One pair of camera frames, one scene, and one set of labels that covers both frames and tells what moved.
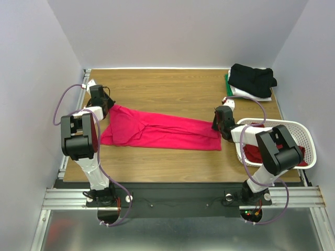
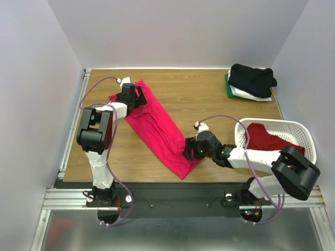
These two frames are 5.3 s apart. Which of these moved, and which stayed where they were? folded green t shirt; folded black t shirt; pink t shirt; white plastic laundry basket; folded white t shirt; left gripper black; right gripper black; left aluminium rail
Moved: right gripper black; pink t shirt; left gripper black
Stayed: folded white t shirt; folded black t shirt; left aluminium rail; white plastic laundry basket; folded green t shirt
